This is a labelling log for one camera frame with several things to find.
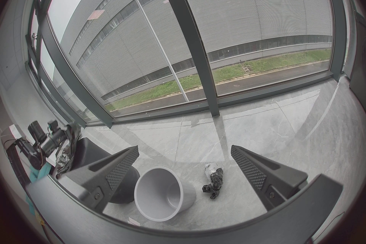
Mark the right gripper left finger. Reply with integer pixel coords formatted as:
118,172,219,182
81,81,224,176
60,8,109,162
59,145,140,213

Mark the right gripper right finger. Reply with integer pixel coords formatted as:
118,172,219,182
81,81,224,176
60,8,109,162
230,145,309,212

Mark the black plastic bag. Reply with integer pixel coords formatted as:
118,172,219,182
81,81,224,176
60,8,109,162
55,124,82,179

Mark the crumpled black plastic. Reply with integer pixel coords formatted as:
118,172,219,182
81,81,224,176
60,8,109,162
202,168,224,200

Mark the white trash bin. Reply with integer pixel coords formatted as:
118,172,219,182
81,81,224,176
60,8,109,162
134,166,197,222

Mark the clear printed wrapper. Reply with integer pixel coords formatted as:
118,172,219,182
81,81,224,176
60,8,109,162
204,163,226,177

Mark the window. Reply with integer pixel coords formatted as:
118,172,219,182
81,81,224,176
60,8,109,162
24,0,348,128

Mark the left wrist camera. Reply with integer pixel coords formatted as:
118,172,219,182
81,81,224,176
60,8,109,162
47,119,60,133

